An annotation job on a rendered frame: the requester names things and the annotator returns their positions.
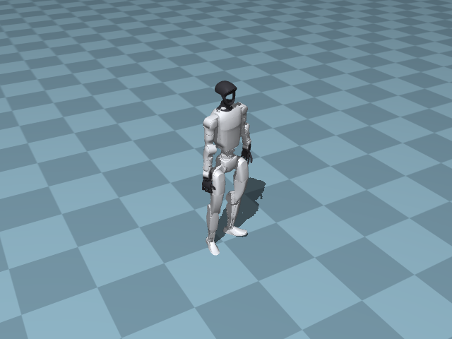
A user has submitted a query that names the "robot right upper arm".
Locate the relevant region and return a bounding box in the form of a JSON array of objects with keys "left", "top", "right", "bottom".
[{"left": 203, "top": 114, "right": 218, "bottom": 155}]

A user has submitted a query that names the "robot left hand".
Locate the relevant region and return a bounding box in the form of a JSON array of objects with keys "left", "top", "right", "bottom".
[{"left": 241, "top": 144, "right": 253, "bottom": 164}]

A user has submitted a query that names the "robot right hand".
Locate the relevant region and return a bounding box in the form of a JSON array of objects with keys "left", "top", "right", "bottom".
[{"left": 202, "top": 172, "right": 216, "bottom": 193}]

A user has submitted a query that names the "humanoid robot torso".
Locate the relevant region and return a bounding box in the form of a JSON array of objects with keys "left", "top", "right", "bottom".
[{"left": 211, "top": 103, "right": 242, "bottom": 173}]

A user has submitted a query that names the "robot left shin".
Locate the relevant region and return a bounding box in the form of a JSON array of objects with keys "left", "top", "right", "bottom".
[{"left": 226, "top": 198, "right": 242, "bottom": 230}]

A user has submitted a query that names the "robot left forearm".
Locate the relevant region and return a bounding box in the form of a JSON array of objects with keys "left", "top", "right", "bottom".
[{"left": 241, "top": 132, "right": 251, "bottom": 150}]

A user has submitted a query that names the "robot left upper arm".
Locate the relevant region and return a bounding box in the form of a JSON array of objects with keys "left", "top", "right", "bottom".
[{"left": 235, "top": 102, "right": 250, "bottom": 134}]

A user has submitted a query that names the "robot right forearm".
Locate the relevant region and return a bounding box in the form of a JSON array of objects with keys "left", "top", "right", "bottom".
[{"left": 203, "top": 146, "right": 213, "bottom": 178}]

